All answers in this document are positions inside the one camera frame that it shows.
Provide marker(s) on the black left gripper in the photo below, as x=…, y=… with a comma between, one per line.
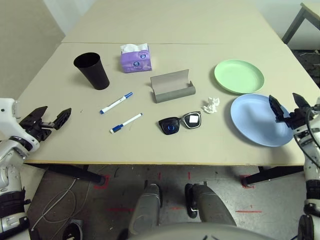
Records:
x=37, y=130

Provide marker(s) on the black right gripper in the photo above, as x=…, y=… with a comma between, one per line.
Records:
x=298, y=117

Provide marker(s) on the blue plate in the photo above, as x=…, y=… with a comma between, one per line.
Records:
x=255, y=120

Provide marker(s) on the white marker with blue cap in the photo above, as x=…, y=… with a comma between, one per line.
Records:
x=116, y=103
x=127, y=122

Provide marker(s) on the white tissue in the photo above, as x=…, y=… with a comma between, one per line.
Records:
x=211, y=105

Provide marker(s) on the grey glasses case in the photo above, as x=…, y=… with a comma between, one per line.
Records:
x=172, y=96

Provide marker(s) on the black sunglasses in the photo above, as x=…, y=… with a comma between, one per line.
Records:
x=171, y=126

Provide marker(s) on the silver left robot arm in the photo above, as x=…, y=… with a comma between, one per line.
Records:
x=7, y=175

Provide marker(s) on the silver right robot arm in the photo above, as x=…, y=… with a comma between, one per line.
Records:
x=311, y=172

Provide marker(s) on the white plastic scrap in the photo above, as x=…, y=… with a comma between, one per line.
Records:
x=308, y=53

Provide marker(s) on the green plate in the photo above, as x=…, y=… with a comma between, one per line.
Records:
x=237, y=75

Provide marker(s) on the black table leg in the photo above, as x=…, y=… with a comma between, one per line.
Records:
x=75, y=173
x=270, y=175

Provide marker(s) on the black plastic cup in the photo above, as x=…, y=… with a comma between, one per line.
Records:
x=93, y=72

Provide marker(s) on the side table with black legs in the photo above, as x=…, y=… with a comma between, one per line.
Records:
x=293, y=25

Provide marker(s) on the purple tissue pack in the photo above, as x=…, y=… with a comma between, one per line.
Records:
x=136, y=62

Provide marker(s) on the grey power adapter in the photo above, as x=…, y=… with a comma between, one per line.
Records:
x=77, y=222

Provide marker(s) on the grey robot right leg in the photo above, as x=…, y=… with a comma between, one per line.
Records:
x=212, y=205

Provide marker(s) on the grey robot leg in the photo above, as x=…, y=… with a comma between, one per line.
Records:
x=147, y=210
x=212, y=205

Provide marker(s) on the grey robot left leg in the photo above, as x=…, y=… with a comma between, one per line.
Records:
x=147, y=210

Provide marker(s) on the grey robot torso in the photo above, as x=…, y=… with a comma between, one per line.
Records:
x=195, y=232

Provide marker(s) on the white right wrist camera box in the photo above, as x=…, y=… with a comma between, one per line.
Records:
x=318, y=103

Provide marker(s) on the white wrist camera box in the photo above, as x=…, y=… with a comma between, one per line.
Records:
x=7, y=107
x=318, y=103

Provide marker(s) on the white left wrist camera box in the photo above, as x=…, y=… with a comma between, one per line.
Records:
x=7, y=107

